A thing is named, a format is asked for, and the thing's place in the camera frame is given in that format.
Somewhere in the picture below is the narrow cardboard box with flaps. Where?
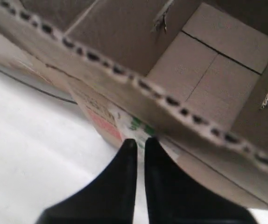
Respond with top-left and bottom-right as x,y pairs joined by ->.
0,0 -> 268,209

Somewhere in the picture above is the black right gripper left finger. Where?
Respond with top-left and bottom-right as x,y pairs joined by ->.
36,139 -> 138,224

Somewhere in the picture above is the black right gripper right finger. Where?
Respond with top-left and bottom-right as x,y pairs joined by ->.
144,137 -> 256,224

